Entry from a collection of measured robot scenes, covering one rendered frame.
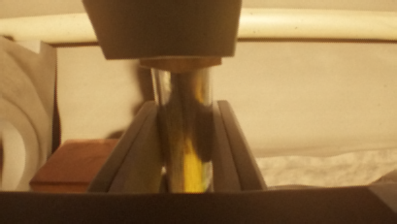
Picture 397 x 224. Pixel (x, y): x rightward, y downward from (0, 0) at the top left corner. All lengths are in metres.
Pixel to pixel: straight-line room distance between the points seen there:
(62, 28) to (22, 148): 0.14
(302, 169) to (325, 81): 0.12
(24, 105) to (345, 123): 0.39
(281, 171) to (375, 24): 0.22
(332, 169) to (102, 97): 0.34
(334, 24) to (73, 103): 0.34
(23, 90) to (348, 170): 0.42
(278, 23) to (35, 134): 0.30
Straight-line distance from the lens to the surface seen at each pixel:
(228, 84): 0.26
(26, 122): 0.26
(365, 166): 0.37
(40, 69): 0.30
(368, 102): 0.35
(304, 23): 0.27
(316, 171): 0.34
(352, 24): 0.31
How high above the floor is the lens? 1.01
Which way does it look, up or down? 85 degrees down
